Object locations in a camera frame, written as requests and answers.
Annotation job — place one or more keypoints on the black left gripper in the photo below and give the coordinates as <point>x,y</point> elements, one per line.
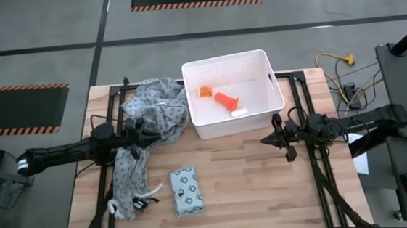
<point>135,137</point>

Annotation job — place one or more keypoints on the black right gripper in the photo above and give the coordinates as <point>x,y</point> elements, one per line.
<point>292,134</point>

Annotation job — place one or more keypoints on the grey patterned hospital gown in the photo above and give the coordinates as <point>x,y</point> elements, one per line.
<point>159,106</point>

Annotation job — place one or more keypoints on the orange cone-shaped cup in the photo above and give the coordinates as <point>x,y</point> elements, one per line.
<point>226,100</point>

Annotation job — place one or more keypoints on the small orange block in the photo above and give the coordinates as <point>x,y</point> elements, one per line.
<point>205,92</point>

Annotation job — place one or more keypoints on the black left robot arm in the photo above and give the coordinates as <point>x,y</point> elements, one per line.
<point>64,152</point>

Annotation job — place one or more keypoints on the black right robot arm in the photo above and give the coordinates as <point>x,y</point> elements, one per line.
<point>364,123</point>

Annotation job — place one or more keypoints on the white perforated plastic basket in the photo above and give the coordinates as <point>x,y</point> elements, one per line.
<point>237,122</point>

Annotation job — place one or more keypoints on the white pouch with blue crosses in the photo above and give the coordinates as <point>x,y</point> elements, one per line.
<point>186,192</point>

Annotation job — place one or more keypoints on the small black clip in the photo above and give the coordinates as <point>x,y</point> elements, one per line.
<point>140,203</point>

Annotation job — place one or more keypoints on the white paper sheet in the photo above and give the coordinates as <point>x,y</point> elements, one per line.
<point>360,160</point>

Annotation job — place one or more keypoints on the black power strip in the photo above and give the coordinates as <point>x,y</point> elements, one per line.
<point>352,95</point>

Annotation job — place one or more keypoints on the black aluminium table frame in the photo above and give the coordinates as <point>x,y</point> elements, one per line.
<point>317,178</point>

